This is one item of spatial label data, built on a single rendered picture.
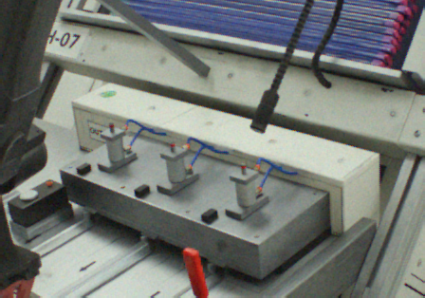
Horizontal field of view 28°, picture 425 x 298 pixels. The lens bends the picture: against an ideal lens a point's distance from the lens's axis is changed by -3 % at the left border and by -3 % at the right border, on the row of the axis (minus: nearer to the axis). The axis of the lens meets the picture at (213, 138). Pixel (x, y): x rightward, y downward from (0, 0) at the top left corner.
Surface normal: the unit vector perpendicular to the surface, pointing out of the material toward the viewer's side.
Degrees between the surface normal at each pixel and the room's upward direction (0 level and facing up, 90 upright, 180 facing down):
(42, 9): 103
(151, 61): 90
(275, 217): 44
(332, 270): 90
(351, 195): 90
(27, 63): 99
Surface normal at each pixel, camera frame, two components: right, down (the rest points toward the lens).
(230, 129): -0.10, -0.90
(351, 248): 0.74, 0.22
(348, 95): -0.55, -0.36
